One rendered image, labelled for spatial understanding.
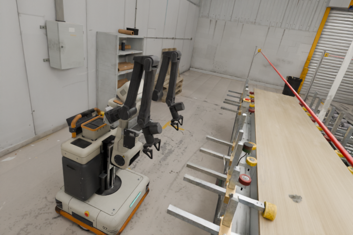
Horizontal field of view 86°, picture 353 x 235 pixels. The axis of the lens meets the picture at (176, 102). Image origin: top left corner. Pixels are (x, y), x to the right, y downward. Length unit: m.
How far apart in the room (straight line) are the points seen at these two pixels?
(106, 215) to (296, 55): 8.69
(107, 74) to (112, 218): 2.50
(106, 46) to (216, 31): 6.44
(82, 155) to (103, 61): 2.34
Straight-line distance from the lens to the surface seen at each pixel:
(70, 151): 1.74
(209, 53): 9.34
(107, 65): 3.67
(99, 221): 1.94
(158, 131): 1.19
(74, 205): 2.05
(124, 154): 1.62
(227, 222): 1.06
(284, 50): 9.25
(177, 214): 1.07
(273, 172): 1.67
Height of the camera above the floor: 1.78
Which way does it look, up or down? 21 degrees down
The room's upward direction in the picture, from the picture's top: 9 degrees clockwise
